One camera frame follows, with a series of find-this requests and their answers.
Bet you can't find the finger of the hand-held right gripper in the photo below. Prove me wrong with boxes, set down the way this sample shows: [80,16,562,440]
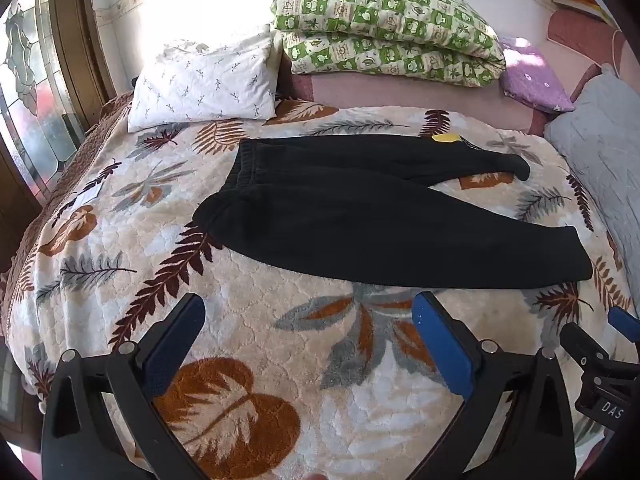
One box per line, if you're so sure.
[607,306,640,343]
[560,322,613,376]

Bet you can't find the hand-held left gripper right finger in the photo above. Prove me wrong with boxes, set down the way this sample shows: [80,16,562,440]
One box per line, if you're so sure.
[405,290,576,480]

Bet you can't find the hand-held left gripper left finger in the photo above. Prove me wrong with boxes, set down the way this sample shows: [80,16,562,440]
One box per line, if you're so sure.
[41,292,207,480]

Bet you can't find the black pants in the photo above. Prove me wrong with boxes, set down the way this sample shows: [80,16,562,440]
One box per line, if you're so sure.
[192,134,594,291]

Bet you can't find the leaf print plush blanket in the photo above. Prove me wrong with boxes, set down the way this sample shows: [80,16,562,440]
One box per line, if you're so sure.
[10,100,636,480]

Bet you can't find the grey quilted blanket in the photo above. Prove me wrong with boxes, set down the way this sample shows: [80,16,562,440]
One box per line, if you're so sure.
[544,64,640,306]

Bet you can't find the purple pillow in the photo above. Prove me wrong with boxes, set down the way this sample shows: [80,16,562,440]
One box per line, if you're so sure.
[499,36,577,114]

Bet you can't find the white sprig print pillow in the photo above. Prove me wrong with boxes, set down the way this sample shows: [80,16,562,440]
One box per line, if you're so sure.
[127,24,281,133]

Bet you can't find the pink padded headboard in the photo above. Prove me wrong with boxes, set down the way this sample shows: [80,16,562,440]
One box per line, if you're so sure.
[546,10,640,126]

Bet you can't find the stained glass window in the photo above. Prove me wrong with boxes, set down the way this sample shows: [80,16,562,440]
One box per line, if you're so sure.
[0,0,87,196]

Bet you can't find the green checked folded quilt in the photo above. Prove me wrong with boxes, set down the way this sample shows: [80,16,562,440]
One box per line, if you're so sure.
[270,0,507,90]

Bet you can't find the wooden window frame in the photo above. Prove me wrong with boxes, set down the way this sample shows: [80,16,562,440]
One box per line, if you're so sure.
[47,0,120,128]

